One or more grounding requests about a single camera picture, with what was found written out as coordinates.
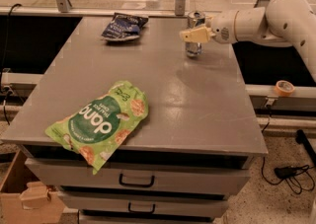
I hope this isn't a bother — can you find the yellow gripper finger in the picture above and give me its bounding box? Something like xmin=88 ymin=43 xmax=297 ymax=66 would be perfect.
xmin=180 ymin=25 xmax=215 ymax=43

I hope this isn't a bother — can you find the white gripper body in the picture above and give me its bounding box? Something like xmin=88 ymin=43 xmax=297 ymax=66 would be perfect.
xmin=206 ymin=10 xmax=238 ymax=43

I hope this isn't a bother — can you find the redbull can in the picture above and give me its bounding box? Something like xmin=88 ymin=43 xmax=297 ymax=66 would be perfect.
xmin=185 ymin=10 xmax=205 ymax=58

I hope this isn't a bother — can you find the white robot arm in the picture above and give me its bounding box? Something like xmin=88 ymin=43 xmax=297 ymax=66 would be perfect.
xmin=180 ymin=0 xmax=316 ymax=80

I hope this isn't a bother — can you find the blue chip bag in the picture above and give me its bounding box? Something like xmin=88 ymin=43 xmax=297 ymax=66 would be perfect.
xmin=102 ymin=12 xmax=149 ymax=41

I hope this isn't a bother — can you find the green rice chip bag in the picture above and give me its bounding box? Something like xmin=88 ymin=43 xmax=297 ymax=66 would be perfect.
xmin=45 ymin=81 xmax=148 ymax=175

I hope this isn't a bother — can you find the orange tape roll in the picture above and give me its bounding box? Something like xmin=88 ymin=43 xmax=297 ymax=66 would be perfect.
xmin=275 ymin=80 xmax=295 ymax=97

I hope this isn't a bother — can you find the grey drawer cabinet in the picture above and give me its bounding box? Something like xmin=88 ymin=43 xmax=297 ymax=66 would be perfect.
xmin=3 ymin=17 xmax=267 ymax=224

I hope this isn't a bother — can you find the cardboard box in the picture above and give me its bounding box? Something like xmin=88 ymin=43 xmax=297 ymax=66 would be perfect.
xmin=0 ymin=151 xmax=65 ymax=224

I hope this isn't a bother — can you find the top drawer black handle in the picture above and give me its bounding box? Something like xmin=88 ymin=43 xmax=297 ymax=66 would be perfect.
xmin=118 ymin=174 xmax=155 ymax=188

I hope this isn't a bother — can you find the drawer black handle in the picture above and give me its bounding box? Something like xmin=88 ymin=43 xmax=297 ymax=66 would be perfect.
xmin=118 ymin=174 xmax=155 ymax=188
xmin=127 ymin=202 xmax=156 ymax=214

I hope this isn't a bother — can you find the black power adapter with cable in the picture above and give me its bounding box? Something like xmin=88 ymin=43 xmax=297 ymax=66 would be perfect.
xmin=261 ymin=159 xmax=316 ymax=195

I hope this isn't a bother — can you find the black cable on left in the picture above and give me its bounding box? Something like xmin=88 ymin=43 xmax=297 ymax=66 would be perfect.
xmin=0 ymin=3 xmax=24 ymax=126

